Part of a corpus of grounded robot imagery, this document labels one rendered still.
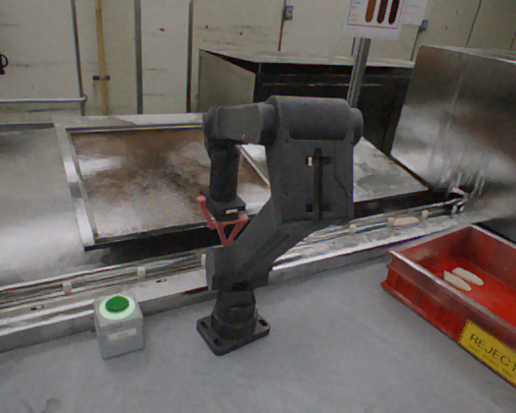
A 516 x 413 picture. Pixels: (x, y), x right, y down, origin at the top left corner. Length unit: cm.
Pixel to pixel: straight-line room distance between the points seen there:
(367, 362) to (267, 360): 18
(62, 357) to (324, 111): 60
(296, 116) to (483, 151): 100
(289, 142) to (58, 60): 414
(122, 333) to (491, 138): 107
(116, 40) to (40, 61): 71
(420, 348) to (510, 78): 77
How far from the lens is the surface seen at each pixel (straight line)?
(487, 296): 112
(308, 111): 40
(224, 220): 81
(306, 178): 39
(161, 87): 437
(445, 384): 85
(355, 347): 84
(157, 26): 427
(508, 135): 131
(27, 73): 448
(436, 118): 144
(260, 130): 39
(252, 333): 79
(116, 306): 74
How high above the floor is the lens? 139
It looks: 27 degrees down
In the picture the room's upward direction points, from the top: 7 degrees clockwise
